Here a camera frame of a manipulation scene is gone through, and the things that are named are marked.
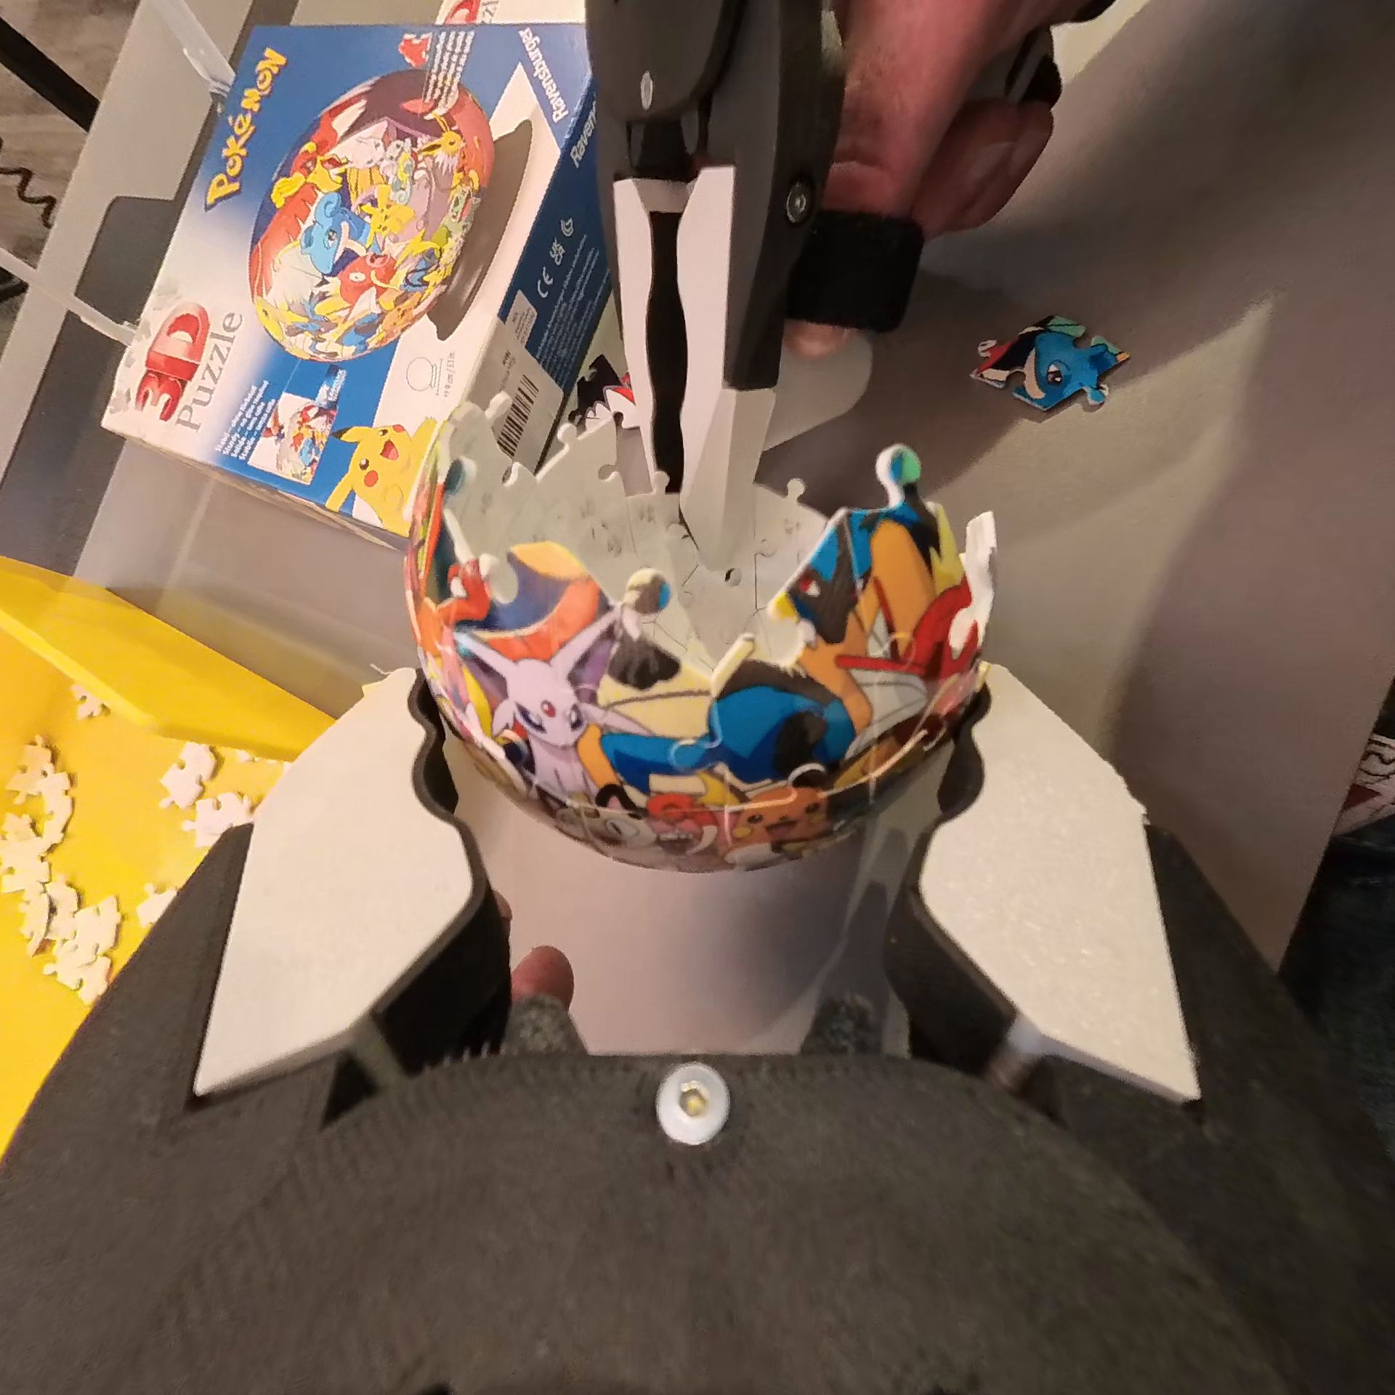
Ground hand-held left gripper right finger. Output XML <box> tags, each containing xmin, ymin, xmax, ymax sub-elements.
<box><xmin>880</xmin><ymin>664</ymin><xmax>1206</xmax><ymax>1102</ymax></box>

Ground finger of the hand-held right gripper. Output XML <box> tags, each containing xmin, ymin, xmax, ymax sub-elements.
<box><xmin>679</xmin><ymin>161</ymin><xmax>779</xmax><ymax>569</ymax></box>
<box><xmin>609</xmin><ymin>177</ymin><xmax>696</xmax><ymax>494</ymax></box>

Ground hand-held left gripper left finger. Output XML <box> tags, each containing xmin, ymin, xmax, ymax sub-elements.
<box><xmin>188</xmin><ymin>664</ymin><xmax>513</xmax><ymax>1099</ymax></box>

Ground white joined puzzle pieces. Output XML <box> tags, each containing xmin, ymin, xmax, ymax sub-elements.
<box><xmin>971</xmin><ymin>313</ymin><xmax>1131</xmax><ymax>413</ymax></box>

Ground yellow cardboard box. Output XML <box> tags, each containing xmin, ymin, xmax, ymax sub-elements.
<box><xmin>0</xmin><ymin>556</ymin><xmax>342</xmax><ymax>1157</ymax></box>

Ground colourful puzzle ball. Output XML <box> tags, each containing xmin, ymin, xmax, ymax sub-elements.
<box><xmin>403</xmin><ymin>396</ymin><xmax>998</xmax><ymax>873</ymax></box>

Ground black red white puzzle piece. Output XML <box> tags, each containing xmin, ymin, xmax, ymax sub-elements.
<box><xmin>565</xmin><ymin>353</ymin><xmax>636</xmax><ymax>436</ymax></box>

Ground pile of white puzzle pieces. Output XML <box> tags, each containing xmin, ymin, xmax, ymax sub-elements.
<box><xmin>0</xmin><ymin>680</ymin><xmax>287</xmax><ymax>1006</ymax></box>

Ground blue white puzzle box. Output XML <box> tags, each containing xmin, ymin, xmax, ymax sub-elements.
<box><xmin>100</xmin><ymin>19</ymin><xmax>628</xmax><ymax>551</ymax></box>

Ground person's left hand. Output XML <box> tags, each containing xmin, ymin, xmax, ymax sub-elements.
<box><xmin>510</xmin><ymin>943</ymin><xmax>579</xmax><ymax>1006</ymax></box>

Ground person's blue jeans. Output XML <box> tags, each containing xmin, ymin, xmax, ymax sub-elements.
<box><xmin>1280</xmin><ymin>807</ymin><xmax>1395</xmax><ymax>1091</ymax></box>

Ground clear plastic strip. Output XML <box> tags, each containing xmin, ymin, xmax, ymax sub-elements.
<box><xmin>0</xmin><ymin>245</ymin><xmax>146</xmax><ymax>342</ymax></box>
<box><xmin>139</xmin><ymin>0</ymin><xmax>239</xmax><ymax>86</ymax></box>

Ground black coiled cable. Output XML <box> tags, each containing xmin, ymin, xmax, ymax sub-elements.
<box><xmin>0</xmin><ymin>19</ymin><xmax>70</xmax><ymax>232</ymax></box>

